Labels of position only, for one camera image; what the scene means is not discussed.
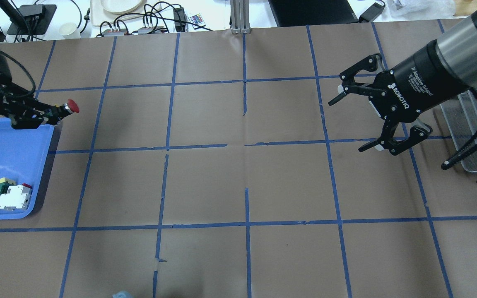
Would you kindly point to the black camera stand base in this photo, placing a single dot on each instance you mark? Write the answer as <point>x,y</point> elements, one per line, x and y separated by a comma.
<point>30,19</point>

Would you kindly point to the remote control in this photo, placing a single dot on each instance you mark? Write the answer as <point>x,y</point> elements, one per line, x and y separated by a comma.
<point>197,20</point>

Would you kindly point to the beige plate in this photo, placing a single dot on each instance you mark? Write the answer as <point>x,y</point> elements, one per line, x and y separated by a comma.
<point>120,6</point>

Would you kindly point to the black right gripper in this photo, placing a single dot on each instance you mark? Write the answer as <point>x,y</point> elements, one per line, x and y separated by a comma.
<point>413,85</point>

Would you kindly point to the white circuit breaker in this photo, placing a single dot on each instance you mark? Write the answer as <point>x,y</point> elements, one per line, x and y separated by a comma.
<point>17,197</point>

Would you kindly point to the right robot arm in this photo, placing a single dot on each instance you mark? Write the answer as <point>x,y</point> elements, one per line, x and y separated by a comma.
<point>442,69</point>

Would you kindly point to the beige tray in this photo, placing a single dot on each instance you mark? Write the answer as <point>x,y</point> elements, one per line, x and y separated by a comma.
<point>99,15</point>

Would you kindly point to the aluminium frame post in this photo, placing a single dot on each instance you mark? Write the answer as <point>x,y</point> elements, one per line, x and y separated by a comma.
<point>240,20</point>

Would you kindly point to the white paper cup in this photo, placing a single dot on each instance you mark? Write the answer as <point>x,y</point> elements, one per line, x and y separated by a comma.
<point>69,30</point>

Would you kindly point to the black laptop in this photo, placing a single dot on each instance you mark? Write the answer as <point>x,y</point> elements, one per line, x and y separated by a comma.
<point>288,13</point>

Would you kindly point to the power adapter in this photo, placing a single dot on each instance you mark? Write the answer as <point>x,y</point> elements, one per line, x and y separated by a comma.
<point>372,13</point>

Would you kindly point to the blue plastic tray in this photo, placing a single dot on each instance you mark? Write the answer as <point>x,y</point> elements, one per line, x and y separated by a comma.
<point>23,155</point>

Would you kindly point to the red emergency stop button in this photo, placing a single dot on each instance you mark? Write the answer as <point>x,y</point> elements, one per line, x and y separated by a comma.
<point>69,108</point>

